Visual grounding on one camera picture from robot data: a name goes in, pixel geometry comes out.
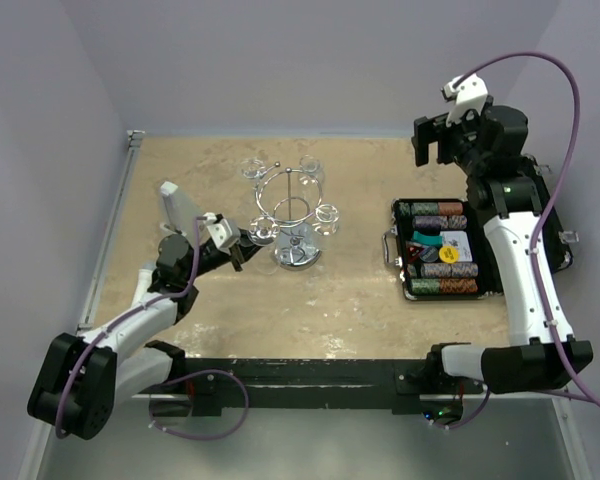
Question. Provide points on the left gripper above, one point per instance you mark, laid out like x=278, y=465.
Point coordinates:
x=244, y=250

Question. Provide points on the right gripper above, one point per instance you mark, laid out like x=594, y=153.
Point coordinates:
x=438, y=129

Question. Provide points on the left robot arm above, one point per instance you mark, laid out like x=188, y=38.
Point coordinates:
x=84, y=377

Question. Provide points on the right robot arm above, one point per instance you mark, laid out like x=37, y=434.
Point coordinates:
x=542, y=348

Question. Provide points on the chrome wine glass rack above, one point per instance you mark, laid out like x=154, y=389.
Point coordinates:
x=277, y=196

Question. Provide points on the front right wine glass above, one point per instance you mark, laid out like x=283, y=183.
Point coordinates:
x=326, y=220

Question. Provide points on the back right wine glass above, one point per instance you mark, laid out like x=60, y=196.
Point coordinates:
x=311, y=178

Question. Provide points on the white charging stand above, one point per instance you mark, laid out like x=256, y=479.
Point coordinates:
x=179, y=210

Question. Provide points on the white handheld device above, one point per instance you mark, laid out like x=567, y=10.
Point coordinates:
x=143, y=283

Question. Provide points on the black poker chip case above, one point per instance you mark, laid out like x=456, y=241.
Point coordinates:
x=421, y=226

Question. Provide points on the yellow round dealer button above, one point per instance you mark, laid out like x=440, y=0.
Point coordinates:
x=449, y=254

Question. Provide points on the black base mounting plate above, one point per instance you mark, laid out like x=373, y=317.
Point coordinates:
x=370, y=384

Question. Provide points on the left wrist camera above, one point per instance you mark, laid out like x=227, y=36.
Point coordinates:
x=223, y=231

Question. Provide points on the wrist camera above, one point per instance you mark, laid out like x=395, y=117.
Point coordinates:
x=223, y=231
x=470, y=94

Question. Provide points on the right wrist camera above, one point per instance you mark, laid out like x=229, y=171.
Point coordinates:
x=470, y=94

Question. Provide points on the aluminium rail frame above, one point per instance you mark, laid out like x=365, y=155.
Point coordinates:
x=87, y=317

